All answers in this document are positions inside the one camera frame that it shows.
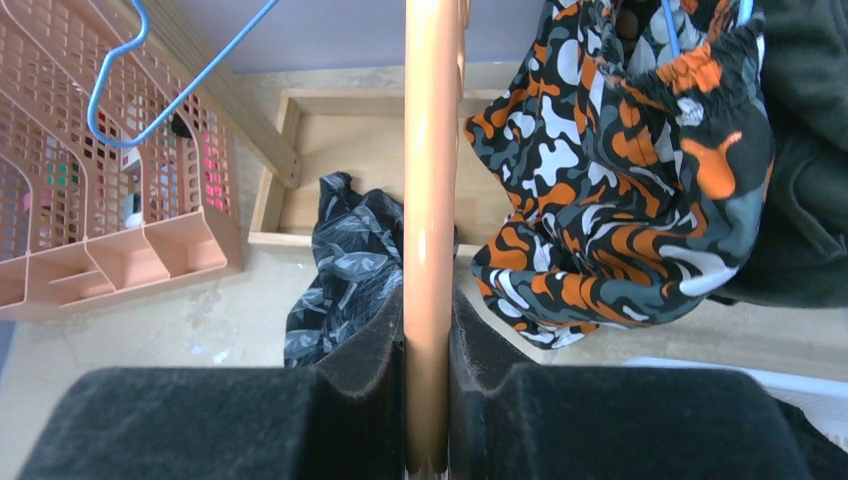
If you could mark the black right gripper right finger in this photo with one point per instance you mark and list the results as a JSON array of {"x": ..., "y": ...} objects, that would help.
[{"x": 512, "y": 418}]

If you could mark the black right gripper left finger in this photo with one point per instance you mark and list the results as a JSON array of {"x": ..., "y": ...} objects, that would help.
[{"x": 341, "y": 418}]

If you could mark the grey leaf pattern shorts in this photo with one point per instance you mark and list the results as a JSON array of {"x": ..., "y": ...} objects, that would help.
[{"x": 357, "y": 245}]

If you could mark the orange hanger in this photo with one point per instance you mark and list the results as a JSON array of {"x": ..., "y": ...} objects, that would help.
[{"x": 433, "y": 87}]

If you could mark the orange camouflage shorts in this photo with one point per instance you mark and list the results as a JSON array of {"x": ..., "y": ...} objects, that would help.
[{"x": 636, "y": 179}]

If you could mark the dark olive green shorts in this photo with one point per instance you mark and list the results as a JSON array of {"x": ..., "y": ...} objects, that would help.
[{"x": 800, "y": 257}]

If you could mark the pink marker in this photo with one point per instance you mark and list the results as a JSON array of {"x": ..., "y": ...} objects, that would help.
[{"x": 215, "y": 170}]

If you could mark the wooden clothes rack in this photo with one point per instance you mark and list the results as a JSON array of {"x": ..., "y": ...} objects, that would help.
[{"x": 349, "y": 120}]

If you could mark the orange plastic file organizer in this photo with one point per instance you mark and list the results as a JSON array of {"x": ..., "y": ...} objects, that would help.
[{"x": 76, "y": 232}]

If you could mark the red black item right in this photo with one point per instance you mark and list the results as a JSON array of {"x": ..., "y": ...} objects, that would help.
[{"x": 180, "y": 128}]

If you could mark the white box in organizer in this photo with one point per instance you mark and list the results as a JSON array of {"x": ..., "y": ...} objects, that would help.
[{"x": 130, "y": 159}]

